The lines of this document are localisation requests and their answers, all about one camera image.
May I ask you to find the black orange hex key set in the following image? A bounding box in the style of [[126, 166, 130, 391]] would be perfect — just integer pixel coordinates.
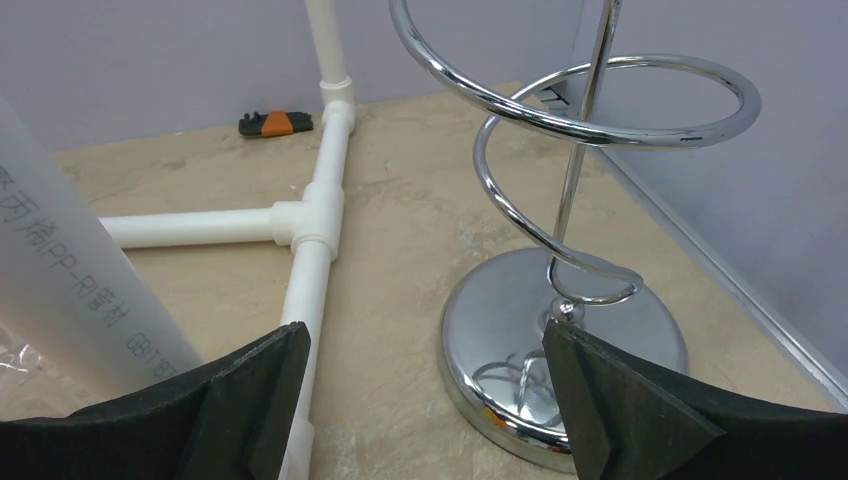
[[238, 110, 314, 138]]

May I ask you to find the white PVC pipe frame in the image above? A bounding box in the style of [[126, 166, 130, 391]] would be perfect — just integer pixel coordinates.
[[101, 0, 356, 479]]

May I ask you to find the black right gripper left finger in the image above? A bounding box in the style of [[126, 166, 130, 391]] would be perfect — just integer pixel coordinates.
[[1, 322, 311, 479]]

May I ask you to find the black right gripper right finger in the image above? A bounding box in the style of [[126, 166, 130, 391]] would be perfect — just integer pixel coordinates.
[[543, 321, 847, 479]]

